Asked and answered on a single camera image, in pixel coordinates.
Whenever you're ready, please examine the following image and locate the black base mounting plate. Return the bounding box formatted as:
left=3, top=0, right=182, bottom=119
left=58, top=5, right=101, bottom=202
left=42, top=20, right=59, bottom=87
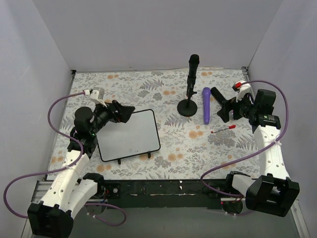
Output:
left=88, top=179, right=246, bottom=212

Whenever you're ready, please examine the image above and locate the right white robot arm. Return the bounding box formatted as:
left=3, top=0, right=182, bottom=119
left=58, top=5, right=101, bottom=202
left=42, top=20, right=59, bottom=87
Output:
left=211, top=87, right=300, bottom=217

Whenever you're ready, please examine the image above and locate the white red-capped marker pen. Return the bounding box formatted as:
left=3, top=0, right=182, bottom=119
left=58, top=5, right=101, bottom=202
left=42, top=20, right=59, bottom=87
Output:
left=211, top=125, right=236, bottom=134

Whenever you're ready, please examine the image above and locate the floral patterned table mat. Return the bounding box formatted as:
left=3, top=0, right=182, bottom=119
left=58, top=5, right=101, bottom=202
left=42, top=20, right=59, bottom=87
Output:
left=49, top=69, right=260, bottom=180

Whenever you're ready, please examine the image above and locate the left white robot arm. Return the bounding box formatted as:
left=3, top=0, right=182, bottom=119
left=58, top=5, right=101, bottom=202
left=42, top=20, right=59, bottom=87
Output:
left=27, top=100, right=135, bottom=238

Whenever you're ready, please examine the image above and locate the small black-framed whiteboard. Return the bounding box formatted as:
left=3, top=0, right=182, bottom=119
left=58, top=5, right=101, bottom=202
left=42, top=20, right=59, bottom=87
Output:
left=97, top=109, right=161, bottom=164

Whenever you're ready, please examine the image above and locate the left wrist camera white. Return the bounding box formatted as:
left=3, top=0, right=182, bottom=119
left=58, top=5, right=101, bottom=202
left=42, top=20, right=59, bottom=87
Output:
left=83, top=87, right=106, bottom=107

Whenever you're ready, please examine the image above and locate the black handheld microphone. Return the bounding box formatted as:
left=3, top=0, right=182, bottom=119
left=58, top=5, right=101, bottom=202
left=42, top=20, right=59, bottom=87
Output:
left=211, top=87, right=226, bottom=105

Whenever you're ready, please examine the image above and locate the black round microphone stand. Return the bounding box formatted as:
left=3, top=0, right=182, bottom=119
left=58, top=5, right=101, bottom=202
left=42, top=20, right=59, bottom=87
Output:
left=177, top=86, right=198, bottom=117

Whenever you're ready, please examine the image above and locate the black microphone on stand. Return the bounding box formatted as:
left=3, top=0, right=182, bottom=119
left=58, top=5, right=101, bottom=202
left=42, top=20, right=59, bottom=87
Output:
left=186, top=54, right=200, bottom=97

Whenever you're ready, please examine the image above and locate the purple microphone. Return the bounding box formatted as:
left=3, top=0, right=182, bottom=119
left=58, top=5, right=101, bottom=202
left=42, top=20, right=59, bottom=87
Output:
left=202, top=87, right=211, bottom=124

